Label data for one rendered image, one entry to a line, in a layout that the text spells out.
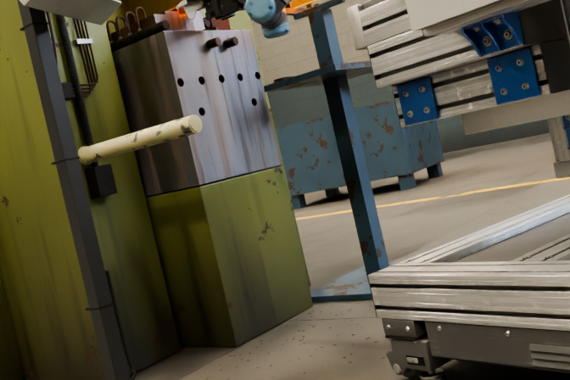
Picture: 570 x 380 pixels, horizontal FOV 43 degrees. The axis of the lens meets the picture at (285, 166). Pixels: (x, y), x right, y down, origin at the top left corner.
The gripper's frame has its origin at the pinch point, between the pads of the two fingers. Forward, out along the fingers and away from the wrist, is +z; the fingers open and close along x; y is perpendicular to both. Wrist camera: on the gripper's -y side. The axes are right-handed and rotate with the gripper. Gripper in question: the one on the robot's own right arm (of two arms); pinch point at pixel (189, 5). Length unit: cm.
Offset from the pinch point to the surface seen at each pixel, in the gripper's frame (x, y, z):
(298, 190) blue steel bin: 329, 84, 232
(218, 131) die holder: -3.5, 39.1, -3.4
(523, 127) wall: 754, 87, 184
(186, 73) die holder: -11.1, 21.0, -3.3
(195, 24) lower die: 3.7, 4.9, 2.7
